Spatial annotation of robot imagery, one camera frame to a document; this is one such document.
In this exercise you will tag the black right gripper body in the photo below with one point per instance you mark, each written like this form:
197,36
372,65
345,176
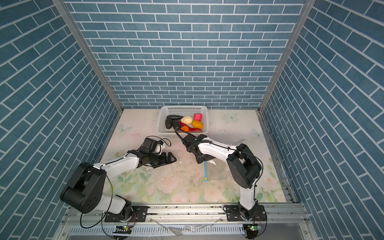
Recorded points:
199,158

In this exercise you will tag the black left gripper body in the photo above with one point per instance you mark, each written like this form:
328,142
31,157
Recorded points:
157,159

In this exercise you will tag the cream white bun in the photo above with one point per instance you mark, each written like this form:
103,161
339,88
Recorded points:
187,120

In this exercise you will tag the clear zip top bag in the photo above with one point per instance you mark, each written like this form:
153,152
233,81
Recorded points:
222,168

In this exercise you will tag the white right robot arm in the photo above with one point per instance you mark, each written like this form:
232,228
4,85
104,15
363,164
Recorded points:
249,208

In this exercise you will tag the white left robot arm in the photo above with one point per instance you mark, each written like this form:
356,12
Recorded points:
85,189

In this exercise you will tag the yellow lemon food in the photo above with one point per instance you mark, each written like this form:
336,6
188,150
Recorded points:
197,124

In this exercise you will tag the red chili pepper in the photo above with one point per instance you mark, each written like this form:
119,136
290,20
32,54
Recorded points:
191,128

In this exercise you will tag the dark purple eggplant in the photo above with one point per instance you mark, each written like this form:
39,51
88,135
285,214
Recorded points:
174,117

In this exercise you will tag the black avocado far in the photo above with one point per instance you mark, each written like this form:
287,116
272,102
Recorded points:
168,123

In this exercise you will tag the small orange tangerine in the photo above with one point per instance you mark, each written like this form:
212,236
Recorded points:
185,129

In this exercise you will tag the aluminium corner post left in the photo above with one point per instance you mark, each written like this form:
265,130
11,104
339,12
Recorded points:
81,41

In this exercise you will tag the aluminium corner post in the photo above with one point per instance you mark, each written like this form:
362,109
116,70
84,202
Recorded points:
81,41
304,14

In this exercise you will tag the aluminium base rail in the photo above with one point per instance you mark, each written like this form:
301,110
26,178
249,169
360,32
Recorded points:
286,221

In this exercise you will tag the aluminium corner post right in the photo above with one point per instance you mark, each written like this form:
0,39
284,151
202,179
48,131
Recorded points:
304,14

